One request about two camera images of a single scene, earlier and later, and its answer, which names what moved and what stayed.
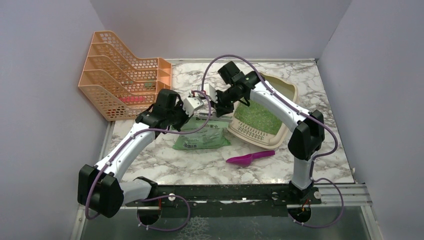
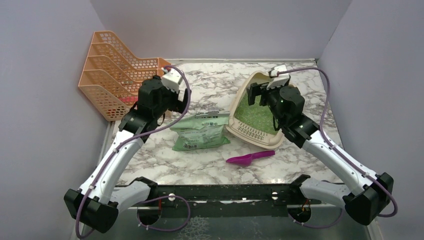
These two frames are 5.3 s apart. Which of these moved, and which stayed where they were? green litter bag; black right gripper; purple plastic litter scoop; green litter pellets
Moved: black right gripper
Stayed: green litter pellets; green litter bag; purple plastic litter scoop
